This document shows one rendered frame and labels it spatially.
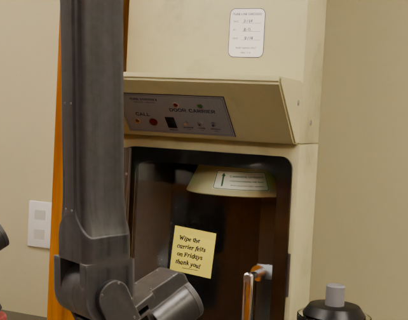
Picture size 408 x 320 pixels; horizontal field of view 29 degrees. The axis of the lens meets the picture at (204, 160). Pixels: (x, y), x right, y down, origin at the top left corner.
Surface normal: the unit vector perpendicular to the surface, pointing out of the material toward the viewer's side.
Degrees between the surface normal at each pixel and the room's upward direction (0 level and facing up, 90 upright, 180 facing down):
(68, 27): 93
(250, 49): 90
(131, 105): 135
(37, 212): 90
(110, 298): 90
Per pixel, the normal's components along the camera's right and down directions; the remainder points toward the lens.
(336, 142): -0.40, 0.03
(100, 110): 0.58, 0.07
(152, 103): -0.32, 0.73
